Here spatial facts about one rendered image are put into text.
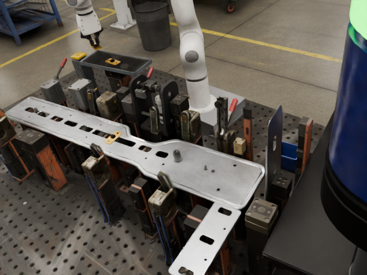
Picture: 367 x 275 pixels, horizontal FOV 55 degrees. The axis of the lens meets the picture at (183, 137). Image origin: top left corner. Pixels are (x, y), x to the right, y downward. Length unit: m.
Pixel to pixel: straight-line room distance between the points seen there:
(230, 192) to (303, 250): 0.32
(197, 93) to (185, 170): 0.68
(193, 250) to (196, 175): 0.31
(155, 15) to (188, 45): 2.72
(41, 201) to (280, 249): 1.22
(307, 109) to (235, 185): 2.14
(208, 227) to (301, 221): 0.28
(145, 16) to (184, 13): 2.73
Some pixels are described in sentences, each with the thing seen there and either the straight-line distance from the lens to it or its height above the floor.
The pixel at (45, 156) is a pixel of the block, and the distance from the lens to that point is 1.75.
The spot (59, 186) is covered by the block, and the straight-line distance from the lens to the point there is 1.87.
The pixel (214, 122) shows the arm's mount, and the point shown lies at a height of 0.79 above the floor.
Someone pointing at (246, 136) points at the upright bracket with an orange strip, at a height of 1.08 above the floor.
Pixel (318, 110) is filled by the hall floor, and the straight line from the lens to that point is 3.32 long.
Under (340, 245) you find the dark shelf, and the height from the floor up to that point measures 1.03.
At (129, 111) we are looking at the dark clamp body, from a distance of 1.66.
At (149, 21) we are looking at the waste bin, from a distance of 4.45.
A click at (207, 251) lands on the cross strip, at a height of 1.00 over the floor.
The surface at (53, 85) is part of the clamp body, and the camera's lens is 2.02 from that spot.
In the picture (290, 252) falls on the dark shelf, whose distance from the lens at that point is 1.07.
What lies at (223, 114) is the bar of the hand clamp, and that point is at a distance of 1.32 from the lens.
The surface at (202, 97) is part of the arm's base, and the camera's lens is 1.93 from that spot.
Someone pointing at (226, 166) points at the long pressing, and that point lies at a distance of 1.33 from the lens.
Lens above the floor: 1.93
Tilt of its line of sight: 39 degrees down
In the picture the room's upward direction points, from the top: 10 degrees counter-clockwise
